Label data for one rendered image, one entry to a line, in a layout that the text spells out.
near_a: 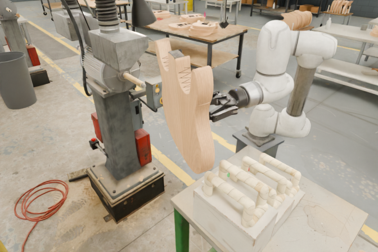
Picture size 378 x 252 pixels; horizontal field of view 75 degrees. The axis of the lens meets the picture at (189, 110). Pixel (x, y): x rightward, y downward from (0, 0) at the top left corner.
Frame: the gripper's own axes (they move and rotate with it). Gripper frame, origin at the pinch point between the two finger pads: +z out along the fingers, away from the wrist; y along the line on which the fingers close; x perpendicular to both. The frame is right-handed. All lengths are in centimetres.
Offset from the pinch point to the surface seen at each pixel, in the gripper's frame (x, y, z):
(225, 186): -18.7, -18.7, -2.6
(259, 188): -19.8, -23.4, -12.4
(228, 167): -19.7, -11.6, -8.2
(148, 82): -32, 88, -6
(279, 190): -34.1, -19.7, -26.6
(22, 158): -137, 190, 123
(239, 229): -30.3, -27.8, -2.9
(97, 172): -111, 104, 48
